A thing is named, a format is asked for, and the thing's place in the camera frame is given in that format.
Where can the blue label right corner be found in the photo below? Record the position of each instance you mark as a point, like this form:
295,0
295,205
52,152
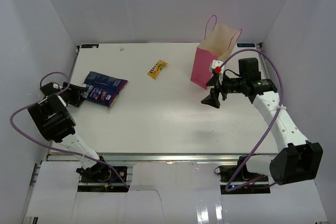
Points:
245,45

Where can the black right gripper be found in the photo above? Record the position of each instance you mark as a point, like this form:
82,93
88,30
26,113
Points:
212,99

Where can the blue label left corner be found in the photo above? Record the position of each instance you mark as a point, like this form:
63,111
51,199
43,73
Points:
89,46

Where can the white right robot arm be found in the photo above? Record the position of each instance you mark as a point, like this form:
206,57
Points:
298,159

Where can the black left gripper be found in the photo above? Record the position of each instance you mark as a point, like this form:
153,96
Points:
75,91

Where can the yellow candy pack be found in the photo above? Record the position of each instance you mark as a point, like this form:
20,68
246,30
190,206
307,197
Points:
153,73

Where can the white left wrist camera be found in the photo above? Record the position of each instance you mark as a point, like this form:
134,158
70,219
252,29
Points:
57,87

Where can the blue purple cookie bag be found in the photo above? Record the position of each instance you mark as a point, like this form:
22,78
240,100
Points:
102,89

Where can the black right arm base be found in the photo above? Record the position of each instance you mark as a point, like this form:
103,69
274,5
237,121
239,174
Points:
225,172

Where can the aluminium front rail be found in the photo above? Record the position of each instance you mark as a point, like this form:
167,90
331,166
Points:
141,157

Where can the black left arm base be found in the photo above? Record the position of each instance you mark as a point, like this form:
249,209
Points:
102,179

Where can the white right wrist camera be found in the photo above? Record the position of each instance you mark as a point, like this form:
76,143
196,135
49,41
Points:
217,67

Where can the pink cream paper bag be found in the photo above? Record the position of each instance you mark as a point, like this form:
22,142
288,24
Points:
217,44

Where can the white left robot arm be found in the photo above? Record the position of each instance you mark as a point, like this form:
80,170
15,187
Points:
55,123

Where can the blue label corner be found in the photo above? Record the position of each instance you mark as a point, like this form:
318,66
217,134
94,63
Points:
245,45
89,46

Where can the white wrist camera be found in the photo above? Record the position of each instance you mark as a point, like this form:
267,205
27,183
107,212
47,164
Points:
57,87
217,67

